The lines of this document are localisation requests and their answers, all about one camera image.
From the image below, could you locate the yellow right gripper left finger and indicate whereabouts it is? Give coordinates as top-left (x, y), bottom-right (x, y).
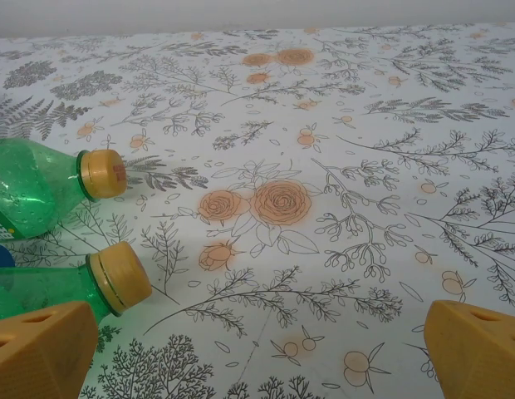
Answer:
top-left (0, 301), bottom-right (100, 399)

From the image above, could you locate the green bottle yellow cap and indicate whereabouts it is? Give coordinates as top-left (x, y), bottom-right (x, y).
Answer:
top-left (0, 138), bottom-right (128, 240)
top-left (0, 240), bottom-right (153, 333)

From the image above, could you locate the floral tablecloth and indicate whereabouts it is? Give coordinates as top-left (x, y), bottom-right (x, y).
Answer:
top-left (0, 24), bottom-right (515, 399)

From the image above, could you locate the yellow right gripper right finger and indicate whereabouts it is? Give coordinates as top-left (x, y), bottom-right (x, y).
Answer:
top-left (424, 299), bottom-right (515, 399)

